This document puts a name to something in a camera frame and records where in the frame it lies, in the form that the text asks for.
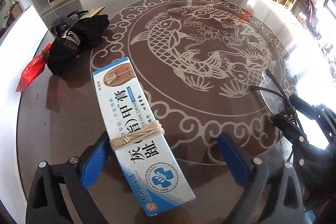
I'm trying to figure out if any blue white ointment box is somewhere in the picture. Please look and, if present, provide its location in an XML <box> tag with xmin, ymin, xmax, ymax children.
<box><xmin>93</xmin><ymin>57</ymin><xmax>195</xmax><ymax>216</ymax></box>

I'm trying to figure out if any red snack packet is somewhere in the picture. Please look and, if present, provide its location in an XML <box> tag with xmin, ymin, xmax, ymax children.
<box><xmin>15</xmin><ymin>42</ymin><xmax>52</xmax><ymax>93</ymax></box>

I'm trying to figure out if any black velvet pouch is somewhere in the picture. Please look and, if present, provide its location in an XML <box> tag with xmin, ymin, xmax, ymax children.
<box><xmin>47</xmin><ymin>14</ymin><xmax>109</xmax><ymax>76</ymax></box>

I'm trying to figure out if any white box with brown bottom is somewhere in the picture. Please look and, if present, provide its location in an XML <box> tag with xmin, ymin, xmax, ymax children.
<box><xmin>1</xmin><ymin>5</ymin><xmax>48</xmax><ymax>223</ymax></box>

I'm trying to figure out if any black hair clip bundle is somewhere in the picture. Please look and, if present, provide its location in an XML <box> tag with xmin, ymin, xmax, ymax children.
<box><xmin>50</xmin><ymin>9</ymin><xmax>88</xmax><ymax>37</ymax></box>

